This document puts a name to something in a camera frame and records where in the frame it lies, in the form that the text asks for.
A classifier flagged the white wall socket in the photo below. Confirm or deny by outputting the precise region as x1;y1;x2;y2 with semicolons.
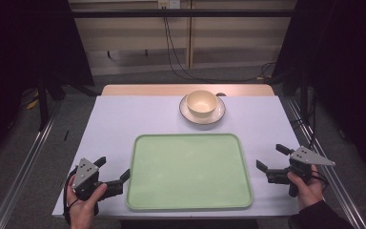
157;0;181;10

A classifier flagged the black metal stand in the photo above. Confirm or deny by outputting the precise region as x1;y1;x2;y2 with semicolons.
35;74;51;132

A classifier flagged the black horizontal bar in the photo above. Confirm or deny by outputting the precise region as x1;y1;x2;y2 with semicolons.
71;9;297;19

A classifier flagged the aluminium floor rail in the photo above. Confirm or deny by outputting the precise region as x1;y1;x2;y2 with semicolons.
0;103;65;229
285;97;366;229

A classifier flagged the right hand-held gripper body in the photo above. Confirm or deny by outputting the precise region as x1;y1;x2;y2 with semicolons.
265;145;336;198

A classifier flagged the white plate with dark rim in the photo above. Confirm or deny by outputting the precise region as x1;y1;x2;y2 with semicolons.
178;94;227;125

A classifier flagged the long black wall cable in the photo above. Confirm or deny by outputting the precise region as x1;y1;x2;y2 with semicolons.
162;7;277;83

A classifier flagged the person's left hand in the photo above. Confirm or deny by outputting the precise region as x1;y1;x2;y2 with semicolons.
66;175;109;229

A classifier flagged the light green tray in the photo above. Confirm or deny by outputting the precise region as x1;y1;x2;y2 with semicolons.
126;133;254;212

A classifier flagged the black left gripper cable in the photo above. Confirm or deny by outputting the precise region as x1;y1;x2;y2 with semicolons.
62;167;79;225

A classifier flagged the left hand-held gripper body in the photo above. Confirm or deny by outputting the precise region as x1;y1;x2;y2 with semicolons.
71;157;125;202

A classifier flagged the black curtain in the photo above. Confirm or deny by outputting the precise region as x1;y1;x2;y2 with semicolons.
272;0;366;184
0;0;95;170

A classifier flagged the cream bowl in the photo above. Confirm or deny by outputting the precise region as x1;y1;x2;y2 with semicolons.
185;90;218;116

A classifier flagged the white table cover sheet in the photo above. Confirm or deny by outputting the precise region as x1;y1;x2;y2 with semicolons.
51;94;301;220

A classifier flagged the wooden table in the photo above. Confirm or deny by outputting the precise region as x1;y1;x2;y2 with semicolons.
101;83;275;97

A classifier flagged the person's right hand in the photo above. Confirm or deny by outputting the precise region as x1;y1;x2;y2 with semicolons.
287;164;326;212

